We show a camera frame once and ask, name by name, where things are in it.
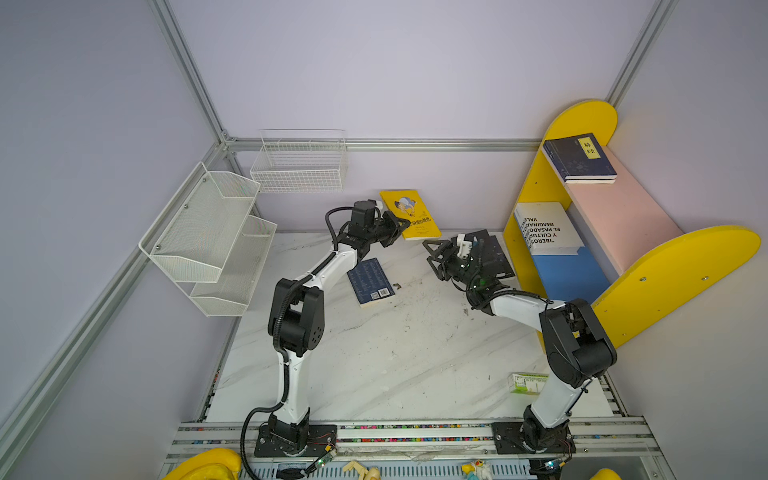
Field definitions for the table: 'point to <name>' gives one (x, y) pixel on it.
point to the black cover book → (493, 255)
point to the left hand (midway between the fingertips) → (412, 221)
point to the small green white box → (525, 383)
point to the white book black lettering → (547, 229)
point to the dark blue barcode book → (369, 282)
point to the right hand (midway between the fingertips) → (421, 250)
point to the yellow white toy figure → (478, 470)
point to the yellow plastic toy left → (212, 464)
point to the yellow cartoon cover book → (408, 205)
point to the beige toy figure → (372, 474)
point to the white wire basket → (301, 160)
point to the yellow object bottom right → (606, 474)
